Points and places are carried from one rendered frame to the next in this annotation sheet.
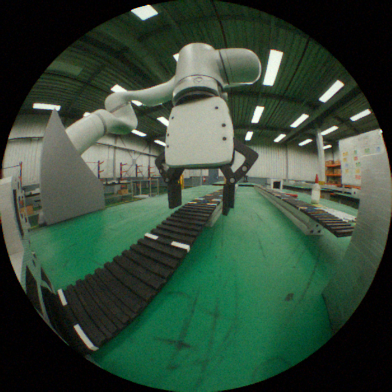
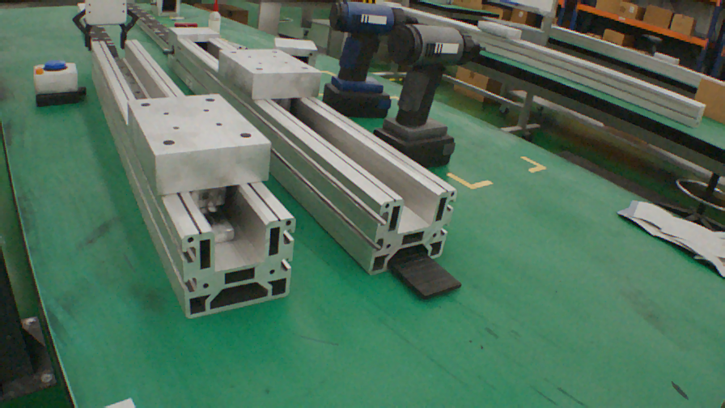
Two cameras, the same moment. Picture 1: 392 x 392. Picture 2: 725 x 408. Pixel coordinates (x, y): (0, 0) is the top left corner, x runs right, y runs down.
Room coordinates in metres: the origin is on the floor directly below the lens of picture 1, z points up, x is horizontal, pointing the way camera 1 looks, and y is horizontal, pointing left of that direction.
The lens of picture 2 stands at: (-0.99, 0.64, 1.08)
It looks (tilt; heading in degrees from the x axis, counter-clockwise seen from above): 27 degrees down; 299
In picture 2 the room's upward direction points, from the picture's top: 10 degrees clockwise
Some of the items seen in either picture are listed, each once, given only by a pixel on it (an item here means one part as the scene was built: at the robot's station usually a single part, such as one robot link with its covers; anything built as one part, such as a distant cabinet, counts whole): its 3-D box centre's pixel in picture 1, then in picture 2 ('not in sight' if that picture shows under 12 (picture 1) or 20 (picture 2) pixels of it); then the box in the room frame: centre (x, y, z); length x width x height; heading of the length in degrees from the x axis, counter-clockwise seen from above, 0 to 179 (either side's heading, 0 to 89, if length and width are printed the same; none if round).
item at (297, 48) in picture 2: not in sight; (287, 63); (-0.26, -0.22, 0.83); 0.11 x 0.10 x 0.10; 45
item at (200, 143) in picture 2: not in sight; (191, 149); (-0.61, 0.33, 0.87); 0.16 x 0.11 x 0.07; 157
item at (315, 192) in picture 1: (316, 188); (214, 17); (0.30, -0.48, 0.84); 0.04 x 0.04 x 0.12
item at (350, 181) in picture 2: not in sight; (263, 108); (-0.45, 0.06, 0.82); 0.80 x 0.10 x 0.09; 157
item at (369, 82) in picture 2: not in sight; (375, 60); (-0.49, -0.21, 0.89); 0.20 x 0.08 x 0.22; 55
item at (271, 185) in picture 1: (273, 184); (163, 3); (0.77, -0.60, 0.83); 0.11 x 0.10 x 0.10; 67
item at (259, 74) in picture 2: not in sight; (265, 80); (-0.45, 0.06, 0.87); 0.16 x 0.11 x 0.07; 157
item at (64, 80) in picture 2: not in sight; (60, 82); (-0.07, 0.23, 0.81); 0.10 x 0.08 x 0.06; 67
